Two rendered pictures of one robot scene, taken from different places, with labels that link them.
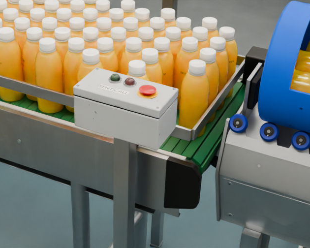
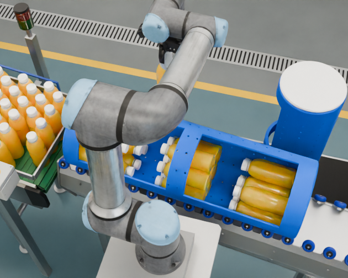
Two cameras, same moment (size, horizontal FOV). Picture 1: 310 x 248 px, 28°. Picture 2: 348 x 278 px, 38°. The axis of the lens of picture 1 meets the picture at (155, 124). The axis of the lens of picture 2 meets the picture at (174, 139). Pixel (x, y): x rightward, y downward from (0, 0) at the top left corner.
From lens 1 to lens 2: 111 cm
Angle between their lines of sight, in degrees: 23
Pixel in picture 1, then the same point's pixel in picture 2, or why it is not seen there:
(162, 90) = (3, 169)
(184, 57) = (29, 121)
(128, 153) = not seen: outside the picture
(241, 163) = (70, 182)
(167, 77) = (22, 131)
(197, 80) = (32, 145)
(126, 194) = (4, 207)
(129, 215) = (11, 213)
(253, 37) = not seen: outside the picture
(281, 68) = (70, 150)
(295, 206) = not seen: hidden behind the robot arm
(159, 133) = (4, 194)
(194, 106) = (36, 156)
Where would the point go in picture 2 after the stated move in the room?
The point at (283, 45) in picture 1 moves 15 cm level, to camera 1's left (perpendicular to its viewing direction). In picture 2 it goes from (70, 138) to (27, 139)
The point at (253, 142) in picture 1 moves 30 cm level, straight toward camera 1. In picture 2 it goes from (74, 173) to (53, 244)
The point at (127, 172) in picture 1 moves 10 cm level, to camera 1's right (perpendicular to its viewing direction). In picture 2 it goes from (0, 201) to (25, 199)
